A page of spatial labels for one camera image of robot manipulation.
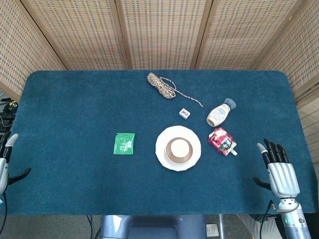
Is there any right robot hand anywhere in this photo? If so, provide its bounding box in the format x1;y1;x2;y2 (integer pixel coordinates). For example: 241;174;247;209
253;138;301;200

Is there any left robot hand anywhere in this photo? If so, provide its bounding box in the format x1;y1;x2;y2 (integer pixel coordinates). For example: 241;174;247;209
0;133;32;195

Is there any red spouted drink pouch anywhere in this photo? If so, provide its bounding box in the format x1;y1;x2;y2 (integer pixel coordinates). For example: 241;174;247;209
207;127;238;156

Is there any metal table leg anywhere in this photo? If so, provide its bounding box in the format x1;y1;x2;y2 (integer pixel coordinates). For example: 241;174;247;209
218;214;225;239

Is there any blue felt table mat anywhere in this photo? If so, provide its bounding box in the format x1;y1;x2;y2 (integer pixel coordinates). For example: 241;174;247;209
4;70;319;216

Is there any white label tag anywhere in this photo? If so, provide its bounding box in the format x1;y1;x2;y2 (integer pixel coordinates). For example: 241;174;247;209
206;224;220;238

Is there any cream sauce squeeze bottle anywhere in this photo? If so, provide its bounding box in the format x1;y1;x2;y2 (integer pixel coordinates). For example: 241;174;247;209
206;98;237;127

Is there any bamboo folding screen panel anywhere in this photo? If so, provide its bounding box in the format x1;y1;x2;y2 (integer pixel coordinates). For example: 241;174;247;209
0;0;67;100
20;0;131;71
250;0;319;165
115;0;214;70
190;0;306;70

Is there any beige bowl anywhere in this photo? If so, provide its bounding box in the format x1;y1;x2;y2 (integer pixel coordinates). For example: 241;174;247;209
164;136;194;164

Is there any white mahjong tile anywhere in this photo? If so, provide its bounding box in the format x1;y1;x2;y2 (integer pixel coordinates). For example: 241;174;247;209
178;108;191;120

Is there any green sachet packet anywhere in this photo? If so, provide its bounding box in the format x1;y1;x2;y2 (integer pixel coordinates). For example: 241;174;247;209
113;132;136;155

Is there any white scalloped plate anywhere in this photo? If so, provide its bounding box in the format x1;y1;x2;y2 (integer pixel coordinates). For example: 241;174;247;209
155;125;202;172

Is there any blue-grey robot torso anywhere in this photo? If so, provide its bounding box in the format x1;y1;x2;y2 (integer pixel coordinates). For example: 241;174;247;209
98;214;208;239

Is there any beige twine bundle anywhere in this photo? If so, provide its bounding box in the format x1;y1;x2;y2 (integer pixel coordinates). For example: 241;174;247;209
147;72;204;108

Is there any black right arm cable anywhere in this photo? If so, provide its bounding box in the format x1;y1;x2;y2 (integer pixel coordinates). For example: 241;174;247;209
259;200;275;239

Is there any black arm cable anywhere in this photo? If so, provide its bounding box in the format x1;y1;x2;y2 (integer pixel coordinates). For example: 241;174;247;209
259;200;275;239
0;192;8;239

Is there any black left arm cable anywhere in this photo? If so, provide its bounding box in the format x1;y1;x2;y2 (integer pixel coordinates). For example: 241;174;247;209
0;192;8;239

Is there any black equipment with cables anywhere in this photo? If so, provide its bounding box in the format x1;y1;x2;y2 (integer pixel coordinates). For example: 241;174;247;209
0;98;18;134

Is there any blue floor cable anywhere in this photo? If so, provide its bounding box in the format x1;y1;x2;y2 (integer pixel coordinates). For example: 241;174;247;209
86;215;101;239

